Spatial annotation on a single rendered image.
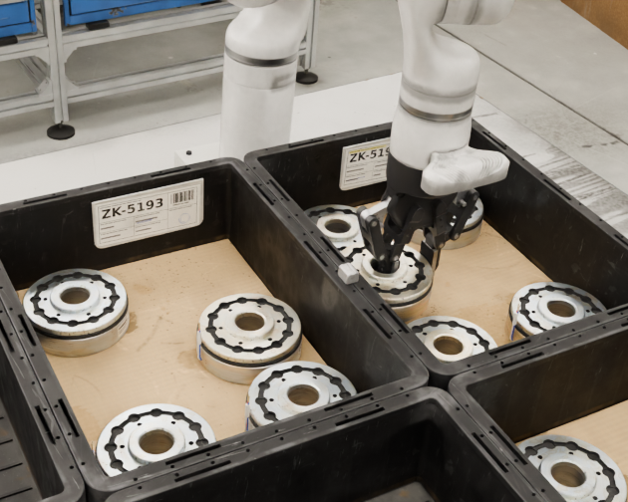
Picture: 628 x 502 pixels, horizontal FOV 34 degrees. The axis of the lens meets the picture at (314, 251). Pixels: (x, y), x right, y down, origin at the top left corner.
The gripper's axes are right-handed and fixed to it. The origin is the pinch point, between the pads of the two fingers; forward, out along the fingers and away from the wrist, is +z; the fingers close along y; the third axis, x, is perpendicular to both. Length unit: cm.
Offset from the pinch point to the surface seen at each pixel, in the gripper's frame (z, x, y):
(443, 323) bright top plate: 1.6, 7.8, 0.6
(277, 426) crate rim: -5.5, 19.3, 25.8
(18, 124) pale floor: 91, -198, -7
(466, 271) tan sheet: 4.6, -1.4, -9.4
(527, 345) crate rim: -5.7, 19.9, 1.2
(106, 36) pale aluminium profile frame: 62, -188, -32
